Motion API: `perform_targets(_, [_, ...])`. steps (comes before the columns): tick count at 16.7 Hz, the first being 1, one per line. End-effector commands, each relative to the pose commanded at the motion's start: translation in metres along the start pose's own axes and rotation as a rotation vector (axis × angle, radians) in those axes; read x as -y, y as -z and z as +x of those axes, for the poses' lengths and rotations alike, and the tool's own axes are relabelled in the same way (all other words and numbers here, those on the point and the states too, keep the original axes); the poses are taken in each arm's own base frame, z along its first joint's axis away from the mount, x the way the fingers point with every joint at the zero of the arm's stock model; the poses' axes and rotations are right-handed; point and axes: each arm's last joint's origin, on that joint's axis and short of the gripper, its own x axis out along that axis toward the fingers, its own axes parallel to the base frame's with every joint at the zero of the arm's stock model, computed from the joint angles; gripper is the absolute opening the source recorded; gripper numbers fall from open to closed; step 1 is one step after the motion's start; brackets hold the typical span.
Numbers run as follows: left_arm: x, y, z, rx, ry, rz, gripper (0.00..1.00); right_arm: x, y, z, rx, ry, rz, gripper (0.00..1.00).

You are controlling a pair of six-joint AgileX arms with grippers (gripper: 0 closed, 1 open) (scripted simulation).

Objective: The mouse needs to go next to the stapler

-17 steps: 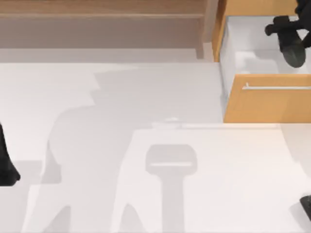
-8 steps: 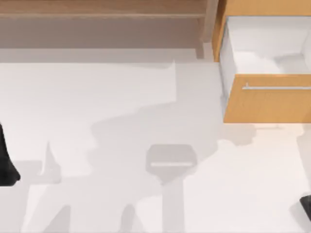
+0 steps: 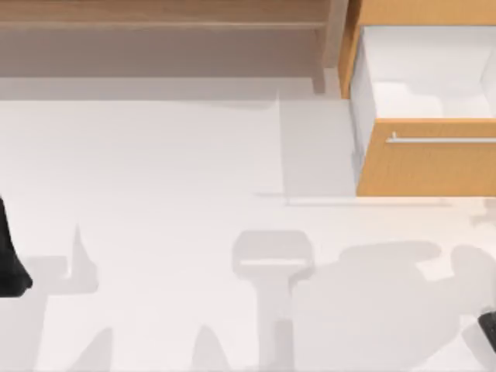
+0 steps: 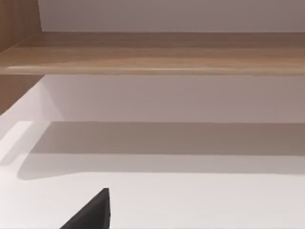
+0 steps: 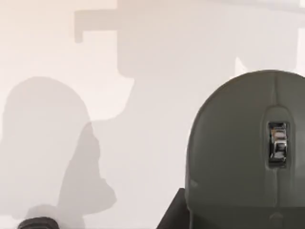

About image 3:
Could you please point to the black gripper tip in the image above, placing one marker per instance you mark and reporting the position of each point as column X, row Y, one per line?
column 11, row 267

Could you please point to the pulled-out drawer with grey inside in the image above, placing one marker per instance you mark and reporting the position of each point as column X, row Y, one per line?
column 422, row 93

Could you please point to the open wooden shelf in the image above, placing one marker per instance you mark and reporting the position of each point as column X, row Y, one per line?
column 162, row 46

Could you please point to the wooden cupboard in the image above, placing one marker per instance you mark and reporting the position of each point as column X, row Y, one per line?
column 407, row 11

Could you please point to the black object at table edge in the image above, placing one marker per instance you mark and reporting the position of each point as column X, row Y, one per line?
column 489, row 326

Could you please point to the pale wooden drawer front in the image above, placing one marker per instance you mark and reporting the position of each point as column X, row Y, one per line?
column 426, row 170

